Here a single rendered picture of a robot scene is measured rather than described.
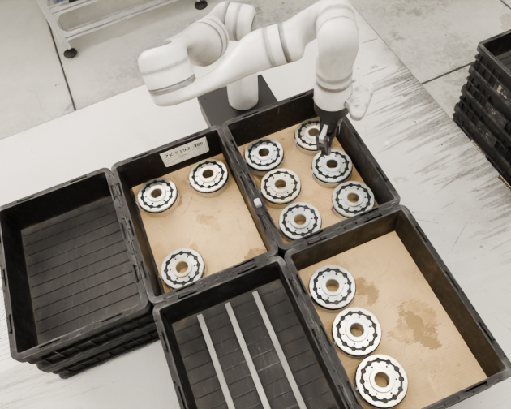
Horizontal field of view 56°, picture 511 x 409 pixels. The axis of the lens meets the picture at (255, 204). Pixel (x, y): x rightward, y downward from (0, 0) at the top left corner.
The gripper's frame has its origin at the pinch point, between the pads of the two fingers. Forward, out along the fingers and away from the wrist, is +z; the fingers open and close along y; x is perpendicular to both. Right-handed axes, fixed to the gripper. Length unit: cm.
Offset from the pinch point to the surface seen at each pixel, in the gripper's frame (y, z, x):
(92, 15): -117, 100, -192
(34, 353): 66, 7, -41
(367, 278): 22.0, 17.3, 16.9
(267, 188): 9.2, 14.1, -13.0
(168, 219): 24.6, 17.2, -34.4
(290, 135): -10.8, 17.3, -14.6
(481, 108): -79, 63, 36
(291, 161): -2.7, 17.3, -11.2
